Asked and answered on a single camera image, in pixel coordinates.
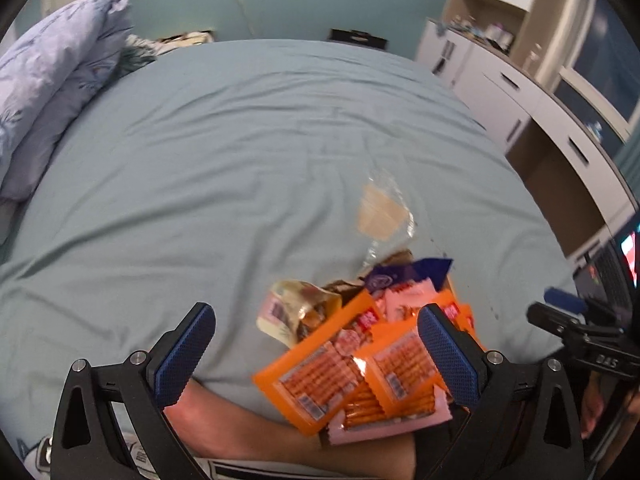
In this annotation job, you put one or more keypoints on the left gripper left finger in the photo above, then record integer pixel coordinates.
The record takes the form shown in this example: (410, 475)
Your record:
(87, 442)

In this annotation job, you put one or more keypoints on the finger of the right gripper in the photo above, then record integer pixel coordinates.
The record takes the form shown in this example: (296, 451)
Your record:
(549, 319)
(566, 301)

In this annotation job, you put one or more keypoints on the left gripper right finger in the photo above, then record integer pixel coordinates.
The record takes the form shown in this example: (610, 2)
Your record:
(522, 421)

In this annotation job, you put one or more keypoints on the orange spicy stick packet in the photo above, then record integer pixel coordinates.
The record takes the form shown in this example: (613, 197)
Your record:
(397, 367)
(461, 315)
(313, 381)

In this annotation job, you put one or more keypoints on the blue white snack bag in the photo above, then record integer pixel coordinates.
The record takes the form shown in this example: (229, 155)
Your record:
(382, 277)

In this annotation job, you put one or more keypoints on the yellow chicken snack packet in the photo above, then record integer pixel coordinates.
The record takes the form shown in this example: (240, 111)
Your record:
(292, 310)

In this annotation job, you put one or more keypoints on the laptop computer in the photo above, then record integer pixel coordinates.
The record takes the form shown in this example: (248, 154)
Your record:
(609, 278)

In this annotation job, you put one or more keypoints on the person's bare leg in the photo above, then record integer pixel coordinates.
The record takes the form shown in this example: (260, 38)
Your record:
(214, 427)

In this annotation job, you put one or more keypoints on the clear torn plastic wrapper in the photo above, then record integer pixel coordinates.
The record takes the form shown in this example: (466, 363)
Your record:
(384, 218)

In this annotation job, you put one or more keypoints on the white cabinet desk unit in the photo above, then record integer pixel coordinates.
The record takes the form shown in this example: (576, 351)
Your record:
(555, 84)

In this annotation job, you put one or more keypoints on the light blue bed sheet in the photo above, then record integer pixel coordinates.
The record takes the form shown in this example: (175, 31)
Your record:
(219, 170)

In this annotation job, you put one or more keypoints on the black chair back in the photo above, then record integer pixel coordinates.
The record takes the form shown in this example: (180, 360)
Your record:
(357, 38)

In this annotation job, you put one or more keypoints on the lavender floral duvet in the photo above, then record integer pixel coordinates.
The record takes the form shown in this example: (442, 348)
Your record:
(47, 77)

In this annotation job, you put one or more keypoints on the green patterned cloth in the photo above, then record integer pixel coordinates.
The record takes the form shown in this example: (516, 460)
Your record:
(138, 52)

